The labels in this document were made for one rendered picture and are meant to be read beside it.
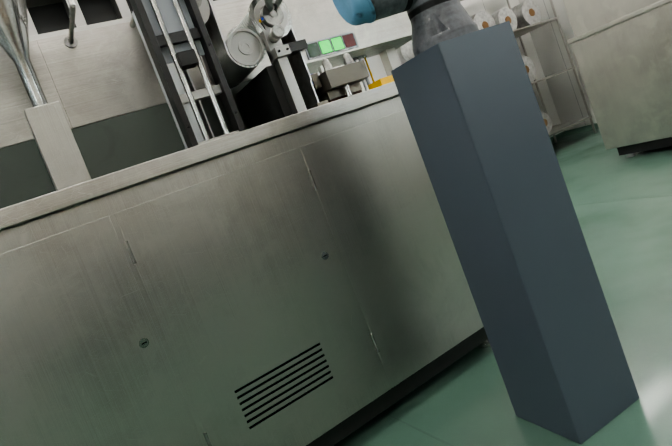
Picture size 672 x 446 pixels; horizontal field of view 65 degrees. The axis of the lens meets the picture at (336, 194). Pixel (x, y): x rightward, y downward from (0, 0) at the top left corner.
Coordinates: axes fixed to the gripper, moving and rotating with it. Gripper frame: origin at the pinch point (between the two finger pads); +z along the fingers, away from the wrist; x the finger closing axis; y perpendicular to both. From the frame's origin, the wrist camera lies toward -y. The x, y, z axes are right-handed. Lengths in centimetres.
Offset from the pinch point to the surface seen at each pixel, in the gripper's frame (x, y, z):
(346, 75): -17.6, -19.0, 18.2
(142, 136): 44, 9, 43
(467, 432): 14, -123, 49
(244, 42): 11.3, -1.7, 8.6
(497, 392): -3, -120, 53
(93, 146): 60, 10, 42
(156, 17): 38.2, -2.5, -5.9
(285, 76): 4.3, -15.6, 14.5
